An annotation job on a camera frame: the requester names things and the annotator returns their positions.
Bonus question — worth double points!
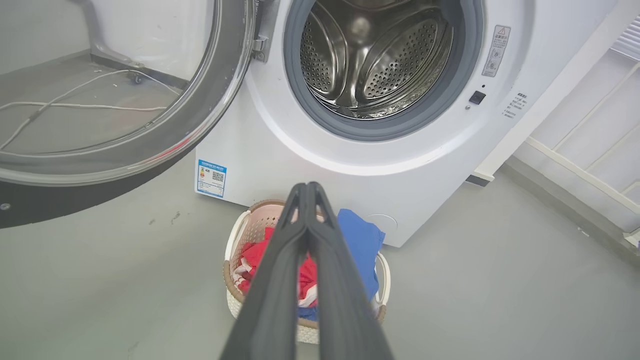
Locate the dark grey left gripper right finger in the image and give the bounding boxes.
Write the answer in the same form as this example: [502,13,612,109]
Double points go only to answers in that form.
[306,181,396,360]

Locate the white front-load washing machine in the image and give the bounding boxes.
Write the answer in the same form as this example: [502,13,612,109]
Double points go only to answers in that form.
[194,0,621,248]

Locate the white metal railing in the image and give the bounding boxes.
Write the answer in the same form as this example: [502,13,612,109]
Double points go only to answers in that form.
[524,15,640,249]

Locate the white warning sticker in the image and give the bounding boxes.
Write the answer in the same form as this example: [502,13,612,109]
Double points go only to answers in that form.
[481,25,512,78]

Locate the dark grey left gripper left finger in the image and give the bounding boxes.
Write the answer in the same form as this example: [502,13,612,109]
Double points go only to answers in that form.
[220,182,313,360]

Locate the long curved white floor cable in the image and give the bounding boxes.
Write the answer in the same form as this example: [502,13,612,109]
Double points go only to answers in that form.
[0,69,182,151]

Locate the round black glass washer door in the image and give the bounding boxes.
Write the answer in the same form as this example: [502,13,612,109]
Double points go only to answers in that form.
[0,0,259,230]

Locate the blue garment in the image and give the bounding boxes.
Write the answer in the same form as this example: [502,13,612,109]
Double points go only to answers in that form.
[298,208,386,321]

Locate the stainless steel washer drum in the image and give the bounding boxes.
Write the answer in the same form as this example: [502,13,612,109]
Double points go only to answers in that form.
[300,0,455,120]

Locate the beige woven laundry basket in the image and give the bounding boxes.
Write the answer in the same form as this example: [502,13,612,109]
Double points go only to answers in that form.
[223,199,391,345]

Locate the grey metal stand leg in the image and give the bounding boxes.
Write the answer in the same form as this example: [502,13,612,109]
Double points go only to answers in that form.
[74,0,146,69]

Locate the red and white garment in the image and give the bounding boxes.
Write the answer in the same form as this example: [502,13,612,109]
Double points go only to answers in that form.
[234,227,319,308]

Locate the round white filter cover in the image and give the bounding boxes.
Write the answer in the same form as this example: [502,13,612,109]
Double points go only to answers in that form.
[367,214,399,234]

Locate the blue energy label sticker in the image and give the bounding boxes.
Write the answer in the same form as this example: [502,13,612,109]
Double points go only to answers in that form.
[196,159,227,199]

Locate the metal door hinge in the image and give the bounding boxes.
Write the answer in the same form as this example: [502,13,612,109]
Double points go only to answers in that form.
[251,0,281,64]

